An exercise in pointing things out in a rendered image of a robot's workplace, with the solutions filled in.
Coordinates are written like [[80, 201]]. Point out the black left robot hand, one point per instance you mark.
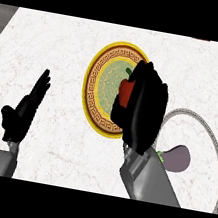
[[23, 116]]

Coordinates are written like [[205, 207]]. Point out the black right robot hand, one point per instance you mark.
[[144, 113]]

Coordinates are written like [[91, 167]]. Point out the red bell pepper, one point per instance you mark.
[[126, 90]]

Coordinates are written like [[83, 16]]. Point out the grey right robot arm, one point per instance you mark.
[[147, 179]]

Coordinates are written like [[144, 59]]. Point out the round yellow patterned placemat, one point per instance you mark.
[[103, 86]]

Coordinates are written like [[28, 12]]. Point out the white plate with grey rim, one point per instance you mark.
[[199, 184]]

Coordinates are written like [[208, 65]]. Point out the purple eggplant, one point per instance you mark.
[[176, 158]]

